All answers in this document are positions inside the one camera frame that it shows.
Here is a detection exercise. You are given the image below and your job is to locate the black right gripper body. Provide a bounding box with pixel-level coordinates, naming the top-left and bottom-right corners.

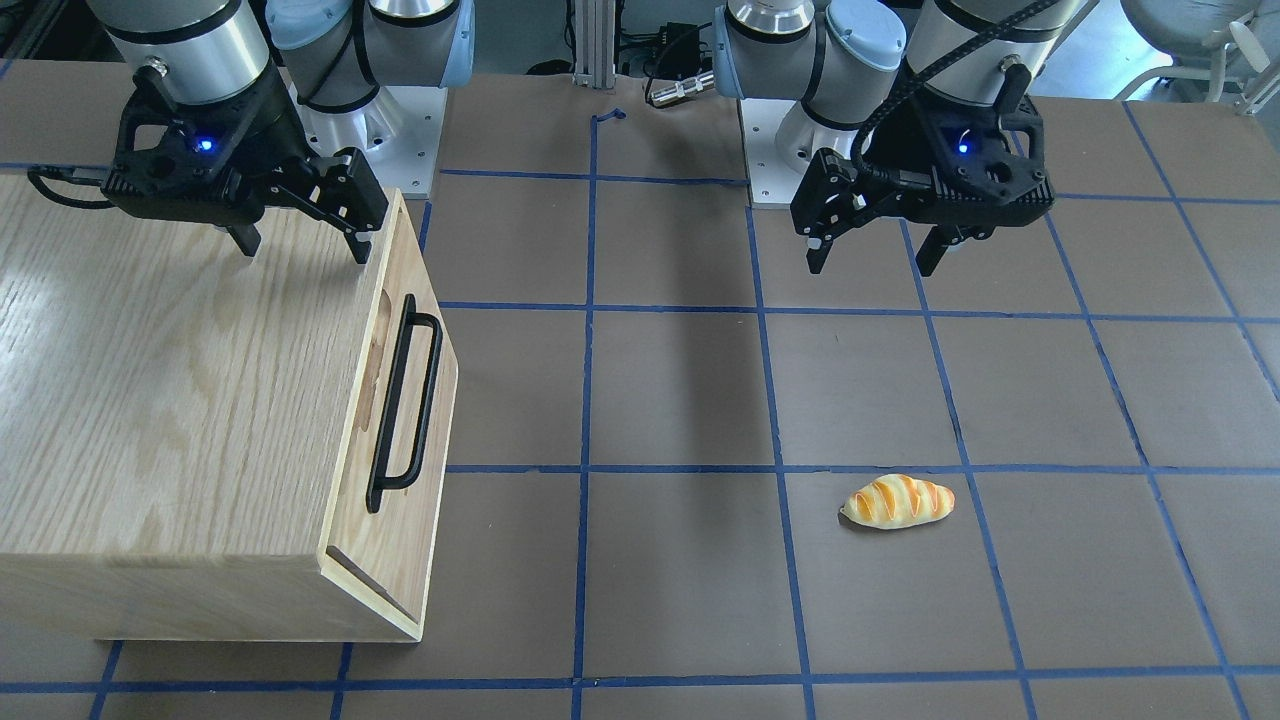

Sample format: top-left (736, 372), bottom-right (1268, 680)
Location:
top-left (102, 61), bottom-right (346, 231)

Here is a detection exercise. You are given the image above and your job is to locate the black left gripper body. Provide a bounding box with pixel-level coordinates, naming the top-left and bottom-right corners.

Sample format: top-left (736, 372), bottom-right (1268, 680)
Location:
top-left (852, 61), bottom-right (1055, 229)

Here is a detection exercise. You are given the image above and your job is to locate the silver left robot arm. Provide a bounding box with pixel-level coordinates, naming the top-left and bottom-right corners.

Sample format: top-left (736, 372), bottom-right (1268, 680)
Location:
top-left (713, 1), bottom-right (1080, 277)

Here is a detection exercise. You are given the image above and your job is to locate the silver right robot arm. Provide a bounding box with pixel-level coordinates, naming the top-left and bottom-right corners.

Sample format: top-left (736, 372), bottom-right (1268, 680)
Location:
top-left (90, 1), bottom-right (475, 264)

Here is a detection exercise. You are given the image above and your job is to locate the wooden drawer cabinet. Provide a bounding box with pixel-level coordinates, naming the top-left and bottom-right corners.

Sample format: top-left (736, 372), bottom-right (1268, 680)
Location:
top-left (1, 176), bottom-right (460, 642)

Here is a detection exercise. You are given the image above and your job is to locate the toy bread loaf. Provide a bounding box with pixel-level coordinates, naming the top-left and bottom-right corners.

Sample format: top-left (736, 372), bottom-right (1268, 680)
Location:
top-left (838, 474), bottom-right (956, 530)

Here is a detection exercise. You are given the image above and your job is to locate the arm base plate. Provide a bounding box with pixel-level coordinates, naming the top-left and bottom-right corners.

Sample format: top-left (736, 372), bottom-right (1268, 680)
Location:
top-left (739, 99), bottom-right (838, 210)
top-left (297, 86), bottom-right (451, 200)

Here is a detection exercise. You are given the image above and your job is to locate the black drawer handle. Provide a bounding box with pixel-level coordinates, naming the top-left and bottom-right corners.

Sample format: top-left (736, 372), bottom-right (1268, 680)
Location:
top-left (365, 293), bottom-right (444, 515)

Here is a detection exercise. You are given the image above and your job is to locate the aluminium frame post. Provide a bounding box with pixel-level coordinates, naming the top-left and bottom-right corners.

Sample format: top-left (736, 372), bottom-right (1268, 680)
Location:
top-left (572, 0), bottom-right (618, 91)

